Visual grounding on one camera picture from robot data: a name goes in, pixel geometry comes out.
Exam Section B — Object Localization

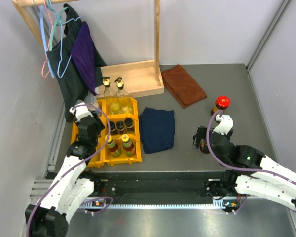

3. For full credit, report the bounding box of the red lid jar front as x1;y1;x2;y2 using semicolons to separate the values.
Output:
200;139;210;154

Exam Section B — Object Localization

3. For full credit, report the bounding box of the red lid jar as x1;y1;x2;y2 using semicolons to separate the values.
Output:
211;95;230;115
200;139;210;154

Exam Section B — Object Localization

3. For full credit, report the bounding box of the black cap spice jar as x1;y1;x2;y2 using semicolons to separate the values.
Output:
116;120;127;134
124;118;135;134
108;121;118;136

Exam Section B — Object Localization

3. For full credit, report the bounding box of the white salt canister front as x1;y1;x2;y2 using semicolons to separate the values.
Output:
74;99;85;106

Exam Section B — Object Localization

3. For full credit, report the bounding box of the white salt canister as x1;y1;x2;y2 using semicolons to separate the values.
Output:
84;94;101;116
74;99;85;106

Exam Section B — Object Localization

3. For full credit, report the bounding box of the white salt canister back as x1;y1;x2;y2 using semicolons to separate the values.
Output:
84;94;101;116

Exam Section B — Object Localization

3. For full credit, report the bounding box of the sauce bottle yellow cap front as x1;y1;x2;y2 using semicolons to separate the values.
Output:
105;135;121;157

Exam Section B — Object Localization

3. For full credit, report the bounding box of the sauce bottle yellow cap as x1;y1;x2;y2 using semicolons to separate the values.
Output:
105;135;121;157
121;134;136;157

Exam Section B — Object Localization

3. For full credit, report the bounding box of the red lid jar back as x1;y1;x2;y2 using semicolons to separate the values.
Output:
211;95;230;115

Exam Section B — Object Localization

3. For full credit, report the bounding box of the clear oil bottle gold cap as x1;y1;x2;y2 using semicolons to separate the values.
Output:
114;77;134;114

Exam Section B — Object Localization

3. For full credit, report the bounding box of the sauce bottle yellow cap back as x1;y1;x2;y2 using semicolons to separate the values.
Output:
121;134;136;157

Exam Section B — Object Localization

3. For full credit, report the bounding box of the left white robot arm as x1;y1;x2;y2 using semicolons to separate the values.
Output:
25;116;104;237

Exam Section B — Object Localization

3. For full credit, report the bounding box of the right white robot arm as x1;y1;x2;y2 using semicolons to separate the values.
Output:
193;126;296;213

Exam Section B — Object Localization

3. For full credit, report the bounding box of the yellow bin organizer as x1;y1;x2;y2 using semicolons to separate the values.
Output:
71;96;143;170

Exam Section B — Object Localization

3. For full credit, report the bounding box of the navy blue folded cloth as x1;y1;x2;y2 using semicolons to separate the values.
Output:
139;107;175;154

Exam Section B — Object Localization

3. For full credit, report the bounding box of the dark green hanging garment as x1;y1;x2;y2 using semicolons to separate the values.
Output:
47;3;106;122

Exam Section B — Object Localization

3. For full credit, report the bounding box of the brown folded towel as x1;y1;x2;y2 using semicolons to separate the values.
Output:
161;65;207;109

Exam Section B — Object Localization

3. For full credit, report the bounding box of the purple hanging cloth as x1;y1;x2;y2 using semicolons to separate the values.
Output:
71;21;102;95

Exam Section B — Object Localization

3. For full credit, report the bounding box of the wooden clothes rack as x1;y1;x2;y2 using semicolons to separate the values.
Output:
12;0;164;98

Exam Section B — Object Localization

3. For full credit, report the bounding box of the green clothes hanger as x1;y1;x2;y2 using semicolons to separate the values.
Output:
47;0;68;51

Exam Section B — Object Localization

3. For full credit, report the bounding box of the blue clothes hanger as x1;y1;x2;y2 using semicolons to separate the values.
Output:
39;4;84;79

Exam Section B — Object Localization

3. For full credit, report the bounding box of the pink clothes hanger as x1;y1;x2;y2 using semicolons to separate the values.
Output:
39;0;55;78

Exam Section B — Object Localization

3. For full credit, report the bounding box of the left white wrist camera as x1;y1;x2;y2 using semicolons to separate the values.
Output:
69;102;93;125

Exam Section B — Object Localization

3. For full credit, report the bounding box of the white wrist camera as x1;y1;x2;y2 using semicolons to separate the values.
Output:
213;115;233;136
69;102;93;125

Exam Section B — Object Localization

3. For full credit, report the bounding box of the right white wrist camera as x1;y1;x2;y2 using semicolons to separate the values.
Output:
213;115;233;136

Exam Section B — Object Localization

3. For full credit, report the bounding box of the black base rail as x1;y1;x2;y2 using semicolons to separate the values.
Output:
64;170;282;205

